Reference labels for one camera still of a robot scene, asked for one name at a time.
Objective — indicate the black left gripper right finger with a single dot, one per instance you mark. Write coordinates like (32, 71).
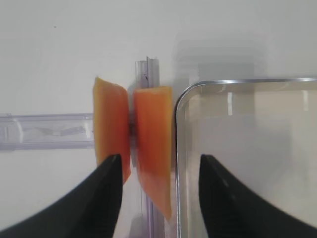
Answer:
(231, 210)

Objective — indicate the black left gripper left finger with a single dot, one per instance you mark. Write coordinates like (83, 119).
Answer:
(90, 210)

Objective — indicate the orange cheese slice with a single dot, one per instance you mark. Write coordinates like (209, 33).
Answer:
(153, 124)
(111, 123)

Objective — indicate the clear cheese pusher track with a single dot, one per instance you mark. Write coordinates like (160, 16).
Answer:
(46, 132)

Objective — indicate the white rectangular serving tray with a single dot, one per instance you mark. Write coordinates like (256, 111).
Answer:
(264, 131)

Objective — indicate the clear left rack front rail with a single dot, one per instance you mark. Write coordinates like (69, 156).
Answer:
(156, 225)

